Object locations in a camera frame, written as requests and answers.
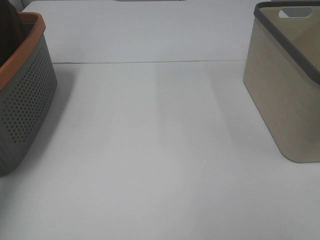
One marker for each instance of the dark brown towel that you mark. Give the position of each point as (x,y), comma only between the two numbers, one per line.
(12,31)

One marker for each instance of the beige basket with grey rim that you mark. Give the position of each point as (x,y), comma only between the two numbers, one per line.
(282,75)

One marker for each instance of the grey perforated basket orange rim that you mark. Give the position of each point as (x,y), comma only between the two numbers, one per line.
(27,87)

